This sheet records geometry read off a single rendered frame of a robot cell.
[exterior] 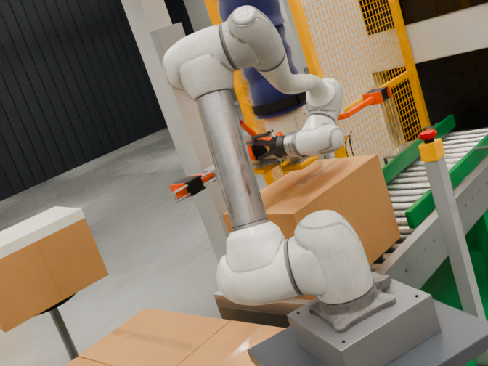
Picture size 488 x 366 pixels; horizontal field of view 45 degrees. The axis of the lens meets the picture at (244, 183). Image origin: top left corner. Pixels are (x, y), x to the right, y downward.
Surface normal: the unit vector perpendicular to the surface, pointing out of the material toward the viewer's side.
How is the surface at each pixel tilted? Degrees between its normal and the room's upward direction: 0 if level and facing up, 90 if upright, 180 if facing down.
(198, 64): 79
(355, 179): 90
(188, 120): 90
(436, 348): 0
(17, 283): 90
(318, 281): 95
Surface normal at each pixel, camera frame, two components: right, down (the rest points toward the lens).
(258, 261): -0.27, -0.06
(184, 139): -0.63, 0.40
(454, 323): -0.32, -0.92
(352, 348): 0.39, 0.11
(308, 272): -0.26, 0.30
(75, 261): 0.60, 0.00
